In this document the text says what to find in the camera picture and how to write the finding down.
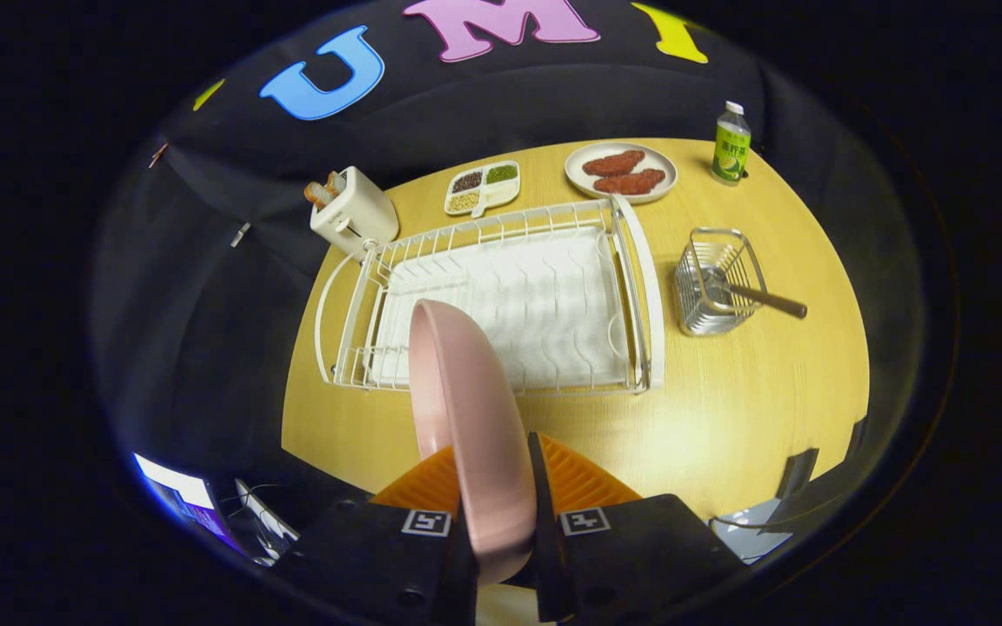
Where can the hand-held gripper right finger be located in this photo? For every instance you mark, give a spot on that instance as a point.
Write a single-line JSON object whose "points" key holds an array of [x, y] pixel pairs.
{"points": [[546, 539]]}

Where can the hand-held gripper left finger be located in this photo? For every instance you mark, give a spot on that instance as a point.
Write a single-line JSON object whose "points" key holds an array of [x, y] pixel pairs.
{"points": [[379, 556]]}

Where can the pink plate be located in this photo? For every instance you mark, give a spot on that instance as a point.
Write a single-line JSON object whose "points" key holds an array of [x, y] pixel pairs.
{"points": [[475, 417]]}

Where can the white divided dish with beans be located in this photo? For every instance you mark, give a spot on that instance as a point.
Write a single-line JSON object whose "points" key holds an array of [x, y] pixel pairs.
{"points": [[484, 187]]}

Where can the white plate with meat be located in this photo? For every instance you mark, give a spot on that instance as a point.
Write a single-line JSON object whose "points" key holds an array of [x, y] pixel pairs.
{"points": [[662, 165]]}

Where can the lit monitor screen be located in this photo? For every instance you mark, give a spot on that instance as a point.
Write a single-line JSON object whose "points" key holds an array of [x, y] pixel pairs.
{"points": [[179, 487]]}

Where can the white ribbed drain mat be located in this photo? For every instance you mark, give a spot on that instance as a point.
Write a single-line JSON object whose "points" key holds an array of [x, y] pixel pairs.
{"points": [[544, 304]]}

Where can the black backdrop cloth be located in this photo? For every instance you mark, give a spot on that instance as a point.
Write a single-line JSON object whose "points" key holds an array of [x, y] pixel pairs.
{"points": [[205, 304]]}

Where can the white toaster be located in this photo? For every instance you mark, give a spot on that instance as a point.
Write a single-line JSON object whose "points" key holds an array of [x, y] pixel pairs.
{"points": [[362, 217]]}

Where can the brown meat piece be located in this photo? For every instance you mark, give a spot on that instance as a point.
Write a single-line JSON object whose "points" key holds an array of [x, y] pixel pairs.
{"points": [[631, 183], [612, 163]]}

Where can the toast slice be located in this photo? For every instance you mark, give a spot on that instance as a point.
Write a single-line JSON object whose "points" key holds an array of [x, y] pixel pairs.
{"points": [[317, 194], [337, 183]]}

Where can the green label drink bottle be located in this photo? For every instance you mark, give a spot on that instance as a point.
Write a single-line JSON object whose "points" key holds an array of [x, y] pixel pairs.
{"points": [[731, 148]]}

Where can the pink clothespin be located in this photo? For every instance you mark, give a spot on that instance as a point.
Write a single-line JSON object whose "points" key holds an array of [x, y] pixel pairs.
{"points": [[157, 155]]}

